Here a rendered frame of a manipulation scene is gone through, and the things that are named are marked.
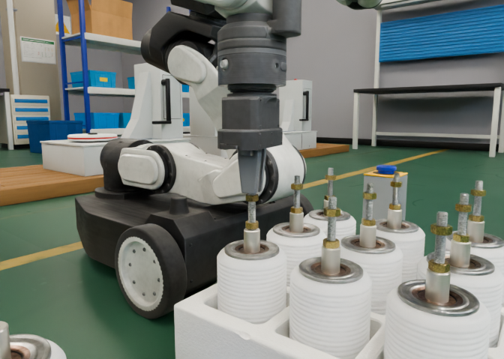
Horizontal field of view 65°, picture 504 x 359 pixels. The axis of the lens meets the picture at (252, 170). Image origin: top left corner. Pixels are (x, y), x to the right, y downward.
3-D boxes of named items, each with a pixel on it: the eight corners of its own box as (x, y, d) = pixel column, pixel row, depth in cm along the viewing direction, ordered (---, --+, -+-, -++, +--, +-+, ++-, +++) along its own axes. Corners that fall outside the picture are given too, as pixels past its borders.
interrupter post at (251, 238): (255, 256, 53) (255, 232, 52) (239, 253, 54) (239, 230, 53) (263, 251, 55) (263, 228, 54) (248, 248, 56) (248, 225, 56)
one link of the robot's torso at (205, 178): (130, 145, 115) (259, 144, 84) (182, 142, 130) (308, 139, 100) (133, 198, 116) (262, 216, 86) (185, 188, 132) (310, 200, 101)
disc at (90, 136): (58, 139, 256) (58, 133, 255) (102, 138, 279) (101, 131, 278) (82, 142, 237) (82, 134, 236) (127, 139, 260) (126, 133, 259)
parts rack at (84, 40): (64, 147, 543) (52, -23, 512) (172, 140, 688) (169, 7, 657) (88, 149, 503) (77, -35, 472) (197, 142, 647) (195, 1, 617)
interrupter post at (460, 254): (473, 266, 49) (475, 240, 49) (464, 270, 48) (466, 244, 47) (454, 261, 51) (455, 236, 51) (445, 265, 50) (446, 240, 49)
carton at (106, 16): (65, 37, 526) (63, -2, 519) (112, 45, 583) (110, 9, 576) (88, 33, 495) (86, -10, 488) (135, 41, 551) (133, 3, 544)
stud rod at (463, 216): (466, 253, 49) (471, 193, 48) (460, 254, 49) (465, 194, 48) (459, 251, 50) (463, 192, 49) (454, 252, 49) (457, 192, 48)
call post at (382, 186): (357, 315, 87) (362, 175, 82) (369, 303, 92) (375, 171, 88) (389, 325, 82) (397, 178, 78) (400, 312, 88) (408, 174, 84)
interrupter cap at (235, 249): (262, 267, 49) (262, 261, 49) (213, 255, 53) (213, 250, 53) (288, 249, 56) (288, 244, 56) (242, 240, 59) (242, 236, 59)
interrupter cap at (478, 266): (504, 267, 49) (505, 262, 49) (478, 283, 44) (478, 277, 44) (443, 251, 55) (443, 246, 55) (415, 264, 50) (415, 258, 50)
